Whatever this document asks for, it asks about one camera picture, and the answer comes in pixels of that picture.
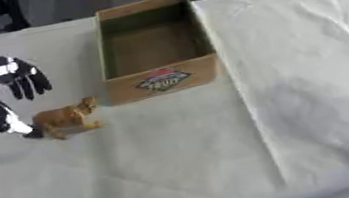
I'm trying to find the tan cardboard box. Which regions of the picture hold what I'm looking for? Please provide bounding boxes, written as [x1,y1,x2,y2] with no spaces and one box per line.
[88,0,226,108]

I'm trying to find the brown toy lion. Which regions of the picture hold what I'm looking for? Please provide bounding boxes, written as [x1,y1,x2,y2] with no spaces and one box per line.
[28,94,106,146]

